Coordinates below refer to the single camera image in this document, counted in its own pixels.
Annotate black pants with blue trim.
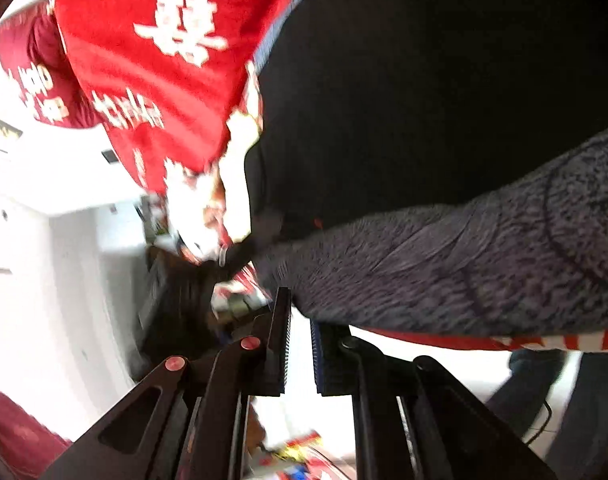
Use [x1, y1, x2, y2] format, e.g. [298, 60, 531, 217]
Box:
[213, 0, 608, 339]

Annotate person legs in jeans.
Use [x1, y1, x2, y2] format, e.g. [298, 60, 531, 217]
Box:
[486, 349, 608, 479]

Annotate red wedding sofa cover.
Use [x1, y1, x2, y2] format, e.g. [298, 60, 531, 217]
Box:
[30, 0, 608, 352]

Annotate black cable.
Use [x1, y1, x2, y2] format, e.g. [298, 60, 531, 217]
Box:
[523, 398, 555, 447]

